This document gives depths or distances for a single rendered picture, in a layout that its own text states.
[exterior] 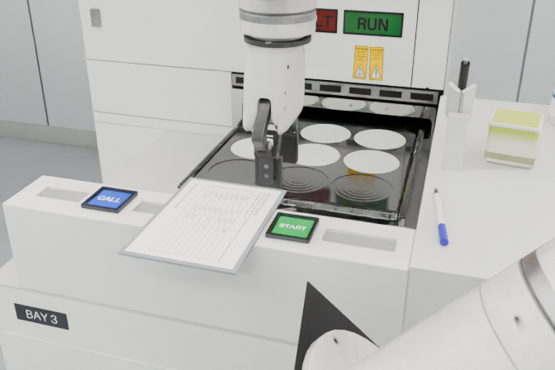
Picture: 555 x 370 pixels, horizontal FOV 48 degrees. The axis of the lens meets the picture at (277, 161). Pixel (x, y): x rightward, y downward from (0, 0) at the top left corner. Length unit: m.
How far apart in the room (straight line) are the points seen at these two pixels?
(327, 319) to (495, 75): 2.30
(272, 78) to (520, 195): 0.42
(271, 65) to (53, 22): 2.83
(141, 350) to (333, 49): 0.70
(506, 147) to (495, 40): 1.82
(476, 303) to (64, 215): 0.56
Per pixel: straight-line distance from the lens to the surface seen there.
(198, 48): 1.39
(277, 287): 0.79
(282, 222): 0.80
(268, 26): 0.66
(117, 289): 0.90
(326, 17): 1.28
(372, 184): 1.05
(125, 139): 1.56
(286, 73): 0.67
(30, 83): 3.65
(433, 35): 1.26
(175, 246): 0.76
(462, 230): 0.81
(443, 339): 0.49
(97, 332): 0.97
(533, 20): 2.78
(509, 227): 0.84
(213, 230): 0.79
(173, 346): 0.91
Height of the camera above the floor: 1.37
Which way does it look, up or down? 25 degrees down
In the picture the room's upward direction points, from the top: straight up
